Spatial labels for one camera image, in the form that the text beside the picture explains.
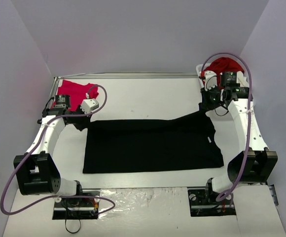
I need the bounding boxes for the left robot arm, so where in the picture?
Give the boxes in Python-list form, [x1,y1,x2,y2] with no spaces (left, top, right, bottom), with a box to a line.
[13,95,99,206]

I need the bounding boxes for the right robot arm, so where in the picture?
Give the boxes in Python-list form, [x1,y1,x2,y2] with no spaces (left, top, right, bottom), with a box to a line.
[200,71,278,204]

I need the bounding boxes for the white t shirt in basket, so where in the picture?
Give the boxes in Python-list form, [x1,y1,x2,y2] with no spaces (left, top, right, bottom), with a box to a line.
[237,71,250,87]

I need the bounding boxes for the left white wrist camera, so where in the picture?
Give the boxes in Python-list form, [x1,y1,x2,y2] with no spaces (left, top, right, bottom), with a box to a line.
[80,99,99,114]

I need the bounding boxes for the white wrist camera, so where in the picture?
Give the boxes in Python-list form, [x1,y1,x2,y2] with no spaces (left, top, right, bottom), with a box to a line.
[80,99,99,114]
[202,71,217,91]

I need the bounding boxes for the folded pink t shirt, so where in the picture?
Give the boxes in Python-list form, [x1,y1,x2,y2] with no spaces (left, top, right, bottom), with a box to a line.
[57,80,99,111]

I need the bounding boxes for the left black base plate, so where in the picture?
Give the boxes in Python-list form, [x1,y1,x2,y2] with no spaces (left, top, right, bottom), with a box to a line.
[52,197,99,220]

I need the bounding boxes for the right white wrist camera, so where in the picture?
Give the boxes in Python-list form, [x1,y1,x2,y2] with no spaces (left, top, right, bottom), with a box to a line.
[202,71,217,91]

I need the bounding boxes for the white plastic basket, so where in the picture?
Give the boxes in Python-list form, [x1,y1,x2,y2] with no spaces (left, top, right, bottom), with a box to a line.
[195,63,257,109]

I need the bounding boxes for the black t shirt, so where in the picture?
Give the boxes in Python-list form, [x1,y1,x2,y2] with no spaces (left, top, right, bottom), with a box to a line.
[82,111,224,174]

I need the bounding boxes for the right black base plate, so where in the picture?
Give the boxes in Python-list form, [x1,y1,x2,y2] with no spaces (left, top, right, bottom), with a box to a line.
[187,187,236,217]

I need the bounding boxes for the red t shirt in basket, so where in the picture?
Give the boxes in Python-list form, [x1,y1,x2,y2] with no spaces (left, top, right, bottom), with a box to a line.
[201,57,245,76]

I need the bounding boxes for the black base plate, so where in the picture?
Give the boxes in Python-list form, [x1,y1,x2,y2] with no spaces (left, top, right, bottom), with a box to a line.
[187,187,236,217]
[52,197,99,220]

